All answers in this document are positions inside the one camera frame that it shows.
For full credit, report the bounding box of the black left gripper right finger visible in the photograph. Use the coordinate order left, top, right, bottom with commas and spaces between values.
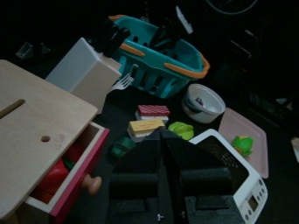
160, 128, 245, 224

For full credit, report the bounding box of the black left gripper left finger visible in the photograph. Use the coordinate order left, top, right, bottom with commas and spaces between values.
107, 128, 164, 224

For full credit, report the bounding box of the red box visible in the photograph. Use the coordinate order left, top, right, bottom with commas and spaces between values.
22, 122, 111, 224

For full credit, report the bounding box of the light wooden drawer cabinet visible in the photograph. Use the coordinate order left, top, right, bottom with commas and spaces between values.
0, 59, 99, 224

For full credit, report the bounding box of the dark green toy food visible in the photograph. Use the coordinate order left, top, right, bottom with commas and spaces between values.
108, 136, 136, 158

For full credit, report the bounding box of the white and black toy appliance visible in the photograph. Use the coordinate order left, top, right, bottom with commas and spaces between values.
188, 128, 268, 224

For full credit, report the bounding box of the yellow toy cake slice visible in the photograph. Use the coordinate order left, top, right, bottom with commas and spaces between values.
127, 118, 165, 144

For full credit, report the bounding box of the lime green toy food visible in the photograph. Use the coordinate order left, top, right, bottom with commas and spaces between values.
167, 121, 195, 141

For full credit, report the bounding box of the red toy vegetable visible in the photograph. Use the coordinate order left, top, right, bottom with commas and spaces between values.
32, 143, 85, 204

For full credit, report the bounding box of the white plastic fork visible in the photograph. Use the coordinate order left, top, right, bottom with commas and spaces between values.
109, 73, 136, 91

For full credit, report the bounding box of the pink plastic tray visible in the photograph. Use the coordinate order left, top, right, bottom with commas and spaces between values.
217, 108, 271, 179

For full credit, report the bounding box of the white bowl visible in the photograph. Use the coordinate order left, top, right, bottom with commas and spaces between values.
181, 83, 227, 124

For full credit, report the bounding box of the red striped toy cake slice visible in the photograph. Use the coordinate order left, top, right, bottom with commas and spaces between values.
135, 104, 172, 123

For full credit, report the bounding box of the light wooden knife block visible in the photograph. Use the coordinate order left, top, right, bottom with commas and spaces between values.
44, 37, 123, 114

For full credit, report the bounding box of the black handled toy knife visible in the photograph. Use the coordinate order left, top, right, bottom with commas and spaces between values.
90, 18, 120, 55
103, 27, 132, 58

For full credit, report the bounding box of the teal basket with orange handles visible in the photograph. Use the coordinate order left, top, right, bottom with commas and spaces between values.
107, 14, 211, 100

